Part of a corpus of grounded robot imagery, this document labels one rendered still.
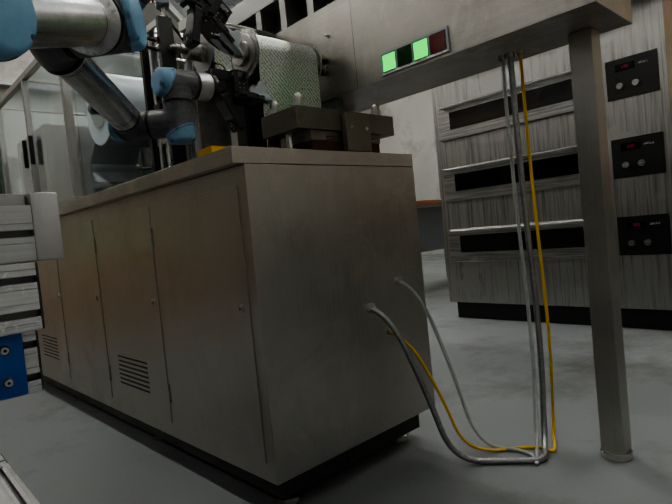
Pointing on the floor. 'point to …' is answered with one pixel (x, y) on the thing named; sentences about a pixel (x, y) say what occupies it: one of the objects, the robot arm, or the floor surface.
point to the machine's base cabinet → (247, 316)
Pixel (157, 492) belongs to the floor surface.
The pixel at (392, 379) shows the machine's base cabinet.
